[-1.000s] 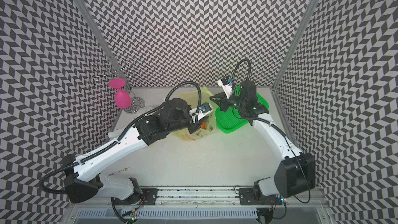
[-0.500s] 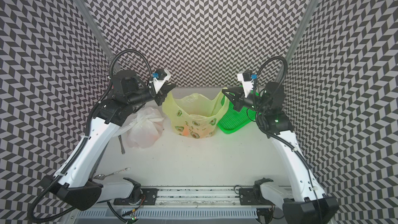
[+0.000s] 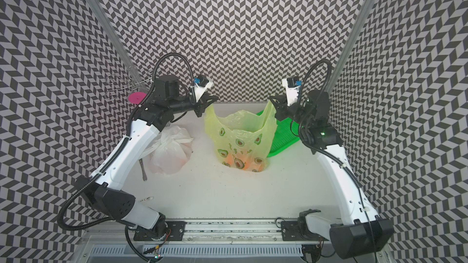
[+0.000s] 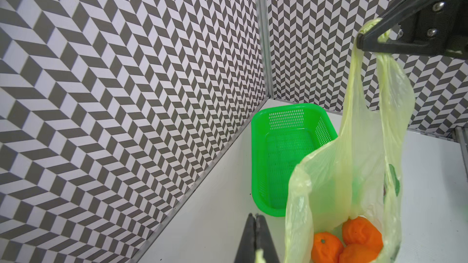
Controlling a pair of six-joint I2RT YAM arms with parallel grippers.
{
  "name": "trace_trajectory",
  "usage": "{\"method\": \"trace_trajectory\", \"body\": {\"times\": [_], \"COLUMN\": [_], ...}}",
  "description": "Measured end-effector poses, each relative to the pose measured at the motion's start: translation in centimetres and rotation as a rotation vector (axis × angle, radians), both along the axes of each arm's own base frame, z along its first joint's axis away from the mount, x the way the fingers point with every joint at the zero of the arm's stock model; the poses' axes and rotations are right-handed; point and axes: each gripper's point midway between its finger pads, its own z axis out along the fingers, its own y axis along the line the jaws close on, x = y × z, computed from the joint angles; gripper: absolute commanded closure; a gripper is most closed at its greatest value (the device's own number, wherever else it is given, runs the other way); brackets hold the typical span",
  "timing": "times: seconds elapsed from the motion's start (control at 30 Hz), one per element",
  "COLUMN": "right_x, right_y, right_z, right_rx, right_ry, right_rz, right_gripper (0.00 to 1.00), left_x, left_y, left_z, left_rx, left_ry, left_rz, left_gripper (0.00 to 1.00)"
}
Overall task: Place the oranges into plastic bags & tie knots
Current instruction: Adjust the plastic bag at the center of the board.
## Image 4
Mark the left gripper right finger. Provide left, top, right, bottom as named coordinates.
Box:
left=255, top=214, right=280, bottom=263

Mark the green plastic basket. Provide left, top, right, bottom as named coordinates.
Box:
left=251, top=103, right=338, bottom=217

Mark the yellow green plastic bag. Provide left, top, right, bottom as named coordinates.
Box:
left=283, top=18, right=416, bottom=263

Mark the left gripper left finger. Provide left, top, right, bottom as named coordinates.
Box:
left=234, top=213, right=257, bottom=263

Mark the aluminium corner post right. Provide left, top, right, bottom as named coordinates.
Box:
left=256, top=0, right=274, bottom=98

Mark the orange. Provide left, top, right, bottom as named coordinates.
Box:
left=342, top=216, right=383, bottom=252
left=339, top=244, right=379, bottom=263
left=311, top=232, right=344, bottom=263

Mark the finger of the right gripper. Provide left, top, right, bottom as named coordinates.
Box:
left=356, top=0, right=468, bottom=60

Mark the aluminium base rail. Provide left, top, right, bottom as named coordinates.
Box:
left=453, top=126, right=468, bottom=173

